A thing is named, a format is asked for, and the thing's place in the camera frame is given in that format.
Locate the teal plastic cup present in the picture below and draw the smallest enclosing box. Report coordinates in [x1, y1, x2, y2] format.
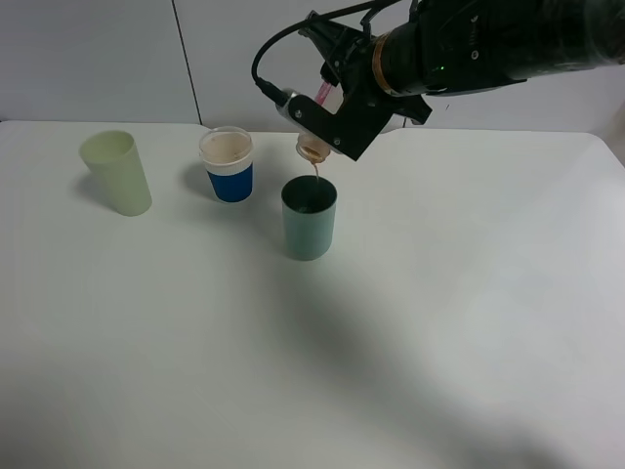
[281, 175, 338, 261]

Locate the pale green plastic cup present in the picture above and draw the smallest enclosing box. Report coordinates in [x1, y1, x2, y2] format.
[79, 130, 152, 217]

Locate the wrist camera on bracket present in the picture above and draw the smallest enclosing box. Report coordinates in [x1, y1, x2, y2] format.
[276, 90, 394, 161]

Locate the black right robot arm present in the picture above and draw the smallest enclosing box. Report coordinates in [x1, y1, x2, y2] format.
[299, 1, 624, 131]

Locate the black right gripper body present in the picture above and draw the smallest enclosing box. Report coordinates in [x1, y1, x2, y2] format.
[305, 17, 432, 124]

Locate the blue and white cup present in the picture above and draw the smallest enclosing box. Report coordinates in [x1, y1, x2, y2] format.
[199, 127, 254, 203]

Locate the clear plastic drink bottle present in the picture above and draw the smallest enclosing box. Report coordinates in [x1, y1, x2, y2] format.
[296, 81, 343, 166]

